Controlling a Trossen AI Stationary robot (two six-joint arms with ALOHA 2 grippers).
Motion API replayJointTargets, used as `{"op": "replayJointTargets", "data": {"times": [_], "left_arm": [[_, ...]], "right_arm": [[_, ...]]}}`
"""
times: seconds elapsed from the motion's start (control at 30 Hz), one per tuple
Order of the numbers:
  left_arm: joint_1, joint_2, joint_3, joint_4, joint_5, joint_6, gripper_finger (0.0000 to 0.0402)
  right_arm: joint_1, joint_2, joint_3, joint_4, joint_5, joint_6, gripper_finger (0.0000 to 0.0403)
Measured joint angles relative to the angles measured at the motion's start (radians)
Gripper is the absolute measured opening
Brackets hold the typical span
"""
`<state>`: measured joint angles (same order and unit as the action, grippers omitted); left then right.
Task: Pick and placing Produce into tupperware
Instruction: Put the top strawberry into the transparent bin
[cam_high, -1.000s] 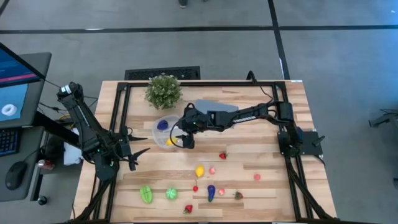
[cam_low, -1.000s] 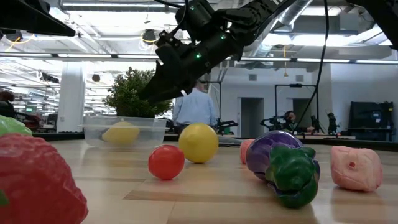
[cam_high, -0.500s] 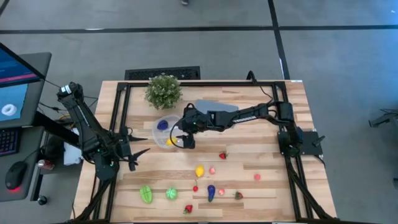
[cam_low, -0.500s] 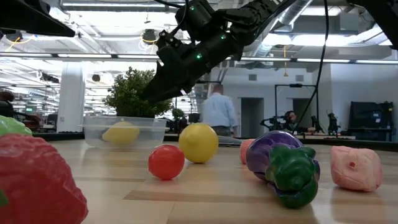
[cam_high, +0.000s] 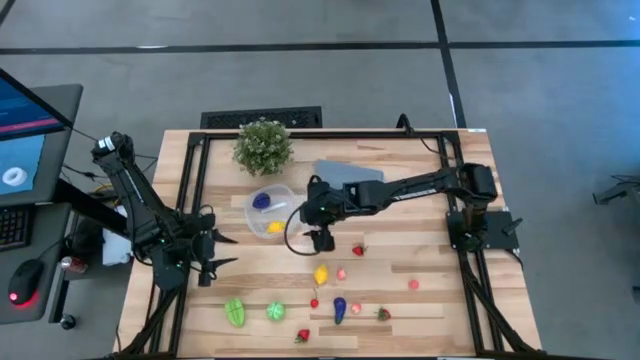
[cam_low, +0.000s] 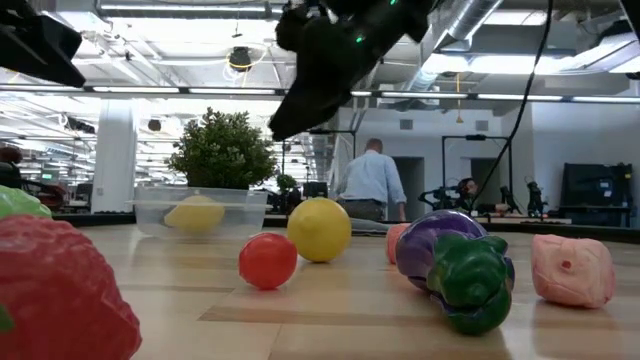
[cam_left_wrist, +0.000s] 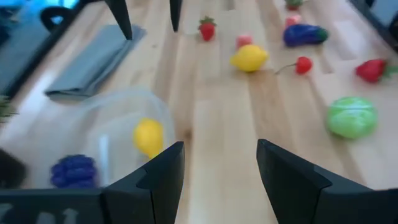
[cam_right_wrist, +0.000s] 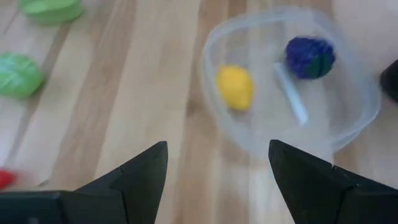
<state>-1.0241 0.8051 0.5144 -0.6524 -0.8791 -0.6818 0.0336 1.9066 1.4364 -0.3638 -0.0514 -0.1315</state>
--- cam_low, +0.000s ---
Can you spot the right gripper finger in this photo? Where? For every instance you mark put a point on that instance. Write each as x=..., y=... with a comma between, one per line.
x=305, y=105

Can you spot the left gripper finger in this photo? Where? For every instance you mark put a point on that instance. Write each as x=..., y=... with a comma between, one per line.
x=40, y=50

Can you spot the large yellow toy lemon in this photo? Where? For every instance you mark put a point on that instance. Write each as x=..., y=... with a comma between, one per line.
x=319, y=230

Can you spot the green toy starfruit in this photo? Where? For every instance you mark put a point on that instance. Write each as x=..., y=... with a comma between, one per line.
x=20, y=204

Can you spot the small yellow toy lemon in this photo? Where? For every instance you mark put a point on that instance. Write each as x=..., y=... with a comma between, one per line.
x=195, y=215

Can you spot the red toy cherry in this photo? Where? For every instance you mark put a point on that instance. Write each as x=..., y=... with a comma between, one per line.
x=267, y=261

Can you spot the smooth pink toy fruit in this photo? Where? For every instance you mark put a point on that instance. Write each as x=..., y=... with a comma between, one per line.
x=395, y=245

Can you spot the purple toy eggplant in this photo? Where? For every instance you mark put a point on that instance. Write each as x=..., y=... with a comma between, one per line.
x=425, y=245

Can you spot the red toy strawberry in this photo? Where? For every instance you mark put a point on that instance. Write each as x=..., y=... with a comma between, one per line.
x=60, y=290

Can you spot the bumpy pink toy fruit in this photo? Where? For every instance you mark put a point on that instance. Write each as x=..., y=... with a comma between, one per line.
x=572, y=272

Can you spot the black background robot arm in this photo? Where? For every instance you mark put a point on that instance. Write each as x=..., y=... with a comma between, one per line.
x=535, y=197
x=290, y=202
x=440, y=197

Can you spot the clear plastic tupperware container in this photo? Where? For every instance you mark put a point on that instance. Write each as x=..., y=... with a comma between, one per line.
x=150, y=220

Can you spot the long ceiling light strip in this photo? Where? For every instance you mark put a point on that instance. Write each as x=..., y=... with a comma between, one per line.
x=230, y=91

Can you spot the small background green plant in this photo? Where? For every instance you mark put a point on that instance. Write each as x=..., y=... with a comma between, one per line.
x=286, y=182

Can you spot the black ceiling-mounted device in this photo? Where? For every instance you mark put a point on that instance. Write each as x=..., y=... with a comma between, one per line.
x=240, y=57

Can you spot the black background monitor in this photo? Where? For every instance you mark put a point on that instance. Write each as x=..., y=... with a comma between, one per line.
x=315, y=190

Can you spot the green potted plant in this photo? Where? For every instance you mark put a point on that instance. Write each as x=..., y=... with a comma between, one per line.
x=222, y=150

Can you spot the person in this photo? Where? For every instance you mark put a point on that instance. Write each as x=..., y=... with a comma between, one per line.
x=372, y=180
x=10, y=157
x=467, y=190

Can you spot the white pillar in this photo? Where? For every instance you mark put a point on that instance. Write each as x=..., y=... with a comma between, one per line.
x=115, y=155

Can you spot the grey door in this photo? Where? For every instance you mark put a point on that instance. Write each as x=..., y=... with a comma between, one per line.
x=487, y=172
x=415, y=185

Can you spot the black round hanging lamp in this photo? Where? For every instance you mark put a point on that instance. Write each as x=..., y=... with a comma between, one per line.
x=154, y=125

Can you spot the grey folded cloth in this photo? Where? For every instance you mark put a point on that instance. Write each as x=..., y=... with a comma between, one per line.
x=370, y=227

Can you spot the yellow hanging pendant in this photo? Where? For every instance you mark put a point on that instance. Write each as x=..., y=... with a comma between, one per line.
x=458, y=119

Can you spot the bright ceiling light panel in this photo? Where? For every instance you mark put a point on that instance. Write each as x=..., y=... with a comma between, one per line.
x=500, y=64

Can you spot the black cabinet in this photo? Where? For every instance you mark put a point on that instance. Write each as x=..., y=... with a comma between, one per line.
x=595, y=192

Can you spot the round silver ventilation duct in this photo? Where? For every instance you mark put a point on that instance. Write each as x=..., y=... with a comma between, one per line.
x=320, y=155

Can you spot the wall air vent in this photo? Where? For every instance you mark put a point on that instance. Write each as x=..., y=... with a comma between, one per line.
x=481, y=125
x=406, y=124

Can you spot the slanted silver ventilation duct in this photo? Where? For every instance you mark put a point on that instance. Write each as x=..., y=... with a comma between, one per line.
x=470, y=17

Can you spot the black metal rig frame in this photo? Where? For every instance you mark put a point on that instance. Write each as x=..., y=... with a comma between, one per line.
x=475, y=137

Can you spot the black aluminium table frame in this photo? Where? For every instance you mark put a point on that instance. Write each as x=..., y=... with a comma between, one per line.
x=627, y=236

